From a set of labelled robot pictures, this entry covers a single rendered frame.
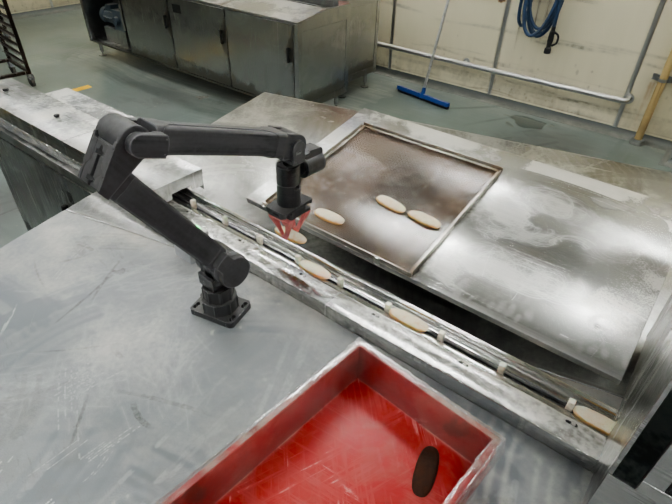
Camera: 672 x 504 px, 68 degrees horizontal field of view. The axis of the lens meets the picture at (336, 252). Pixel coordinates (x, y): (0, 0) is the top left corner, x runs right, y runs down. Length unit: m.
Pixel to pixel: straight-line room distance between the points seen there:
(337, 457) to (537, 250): 0.70
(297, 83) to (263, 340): 3.03
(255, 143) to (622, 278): 0.88
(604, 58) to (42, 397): 4.33
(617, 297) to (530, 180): 0.44
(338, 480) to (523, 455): 0.34
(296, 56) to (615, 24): 2.40
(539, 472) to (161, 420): 0.70
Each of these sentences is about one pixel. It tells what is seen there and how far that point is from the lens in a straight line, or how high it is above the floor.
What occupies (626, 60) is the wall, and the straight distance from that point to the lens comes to 4.63.
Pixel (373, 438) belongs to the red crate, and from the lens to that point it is 0.99.
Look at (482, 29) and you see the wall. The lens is 4.93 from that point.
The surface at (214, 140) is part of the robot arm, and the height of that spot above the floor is 1.25.
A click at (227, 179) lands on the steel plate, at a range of 1.74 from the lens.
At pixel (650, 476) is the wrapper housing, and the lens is 0.81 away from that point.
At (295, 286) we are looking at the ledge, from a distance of 1.21.
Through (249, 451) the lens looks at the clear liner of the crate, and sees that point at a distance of 0.90.
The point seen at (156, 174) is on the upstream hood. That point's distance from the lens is 1.61.
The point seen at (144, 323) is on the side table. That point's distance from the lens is 1.24.
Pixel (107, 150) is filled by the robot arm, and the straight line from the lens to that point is 0.88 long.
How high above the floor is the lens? 1.66
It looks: 37 degrees down
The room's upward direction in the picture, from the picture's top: 2 degrees clockwise
